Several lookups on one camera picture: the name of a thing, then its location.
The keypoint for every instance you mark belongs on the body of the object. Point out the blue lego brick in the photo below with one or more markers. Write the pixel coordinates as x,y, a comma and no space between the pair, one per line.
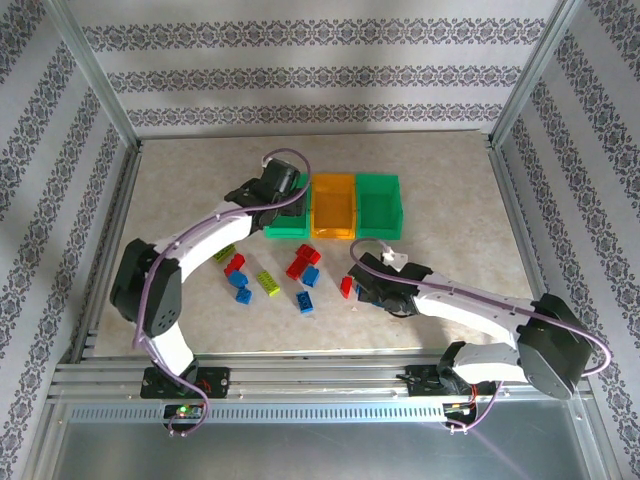
238,280
244,295
361,291
311,276
304,301

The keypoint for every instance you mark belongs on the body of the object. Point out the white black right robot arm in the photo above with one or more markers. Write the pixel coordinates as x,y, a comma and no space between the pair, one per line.
475,306

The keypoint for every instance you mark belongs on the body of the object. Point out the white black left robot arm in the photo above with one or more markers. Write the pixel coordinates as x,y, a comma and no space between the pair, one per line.
215,235

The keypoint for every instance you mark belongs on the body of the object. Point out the red lego brick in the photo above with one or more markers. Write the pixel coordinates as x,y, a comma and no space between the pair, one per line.
296,268
234,265
310,253
346,286

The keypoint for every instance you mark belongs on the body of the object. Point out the green plastic bin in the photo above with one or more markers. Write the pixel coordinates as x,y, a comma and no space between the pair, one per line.
380,210
287,231

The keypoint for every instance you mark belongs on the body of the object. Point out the orange plastic bin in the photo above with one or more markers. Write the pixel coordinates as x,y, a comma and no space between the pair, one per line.
332,207

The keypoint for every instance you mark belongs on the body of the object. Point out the lime green lego brick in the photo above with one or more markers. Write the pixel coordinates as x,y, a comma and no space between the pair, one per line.
221,256
267,283

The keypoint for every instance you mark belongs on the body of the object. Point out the small circuit board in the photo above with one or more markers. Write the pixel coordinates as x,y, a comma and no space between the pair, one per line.
457,407

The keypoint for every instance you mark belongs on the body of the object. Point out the grey metal sheet panel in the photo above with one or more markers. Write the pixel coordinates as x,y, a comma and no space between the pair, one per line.
320,452

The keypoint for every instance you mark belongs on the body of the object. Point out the circuit board with green light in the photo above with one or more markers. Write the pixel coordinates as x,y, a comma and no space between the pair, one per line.
184,411

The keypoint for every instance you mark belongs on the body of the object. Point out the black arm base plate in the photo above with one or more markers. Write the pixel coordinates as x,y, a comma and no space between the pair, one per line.
220,382
422,380

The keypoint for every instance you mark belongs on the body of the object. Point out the aluminium mounting rail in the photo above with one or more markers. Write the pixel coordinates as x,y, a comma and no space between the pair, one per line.
320,380

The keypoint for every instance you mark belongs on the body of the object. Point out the aluminium side rail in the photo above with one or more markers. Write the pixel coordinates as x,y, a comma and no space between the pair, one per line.
112,240
517,210

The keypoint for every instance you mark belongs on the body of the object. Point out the aluminium frame post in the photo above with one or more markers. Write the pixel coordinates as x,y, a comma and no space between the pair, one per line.
95,75
537,75

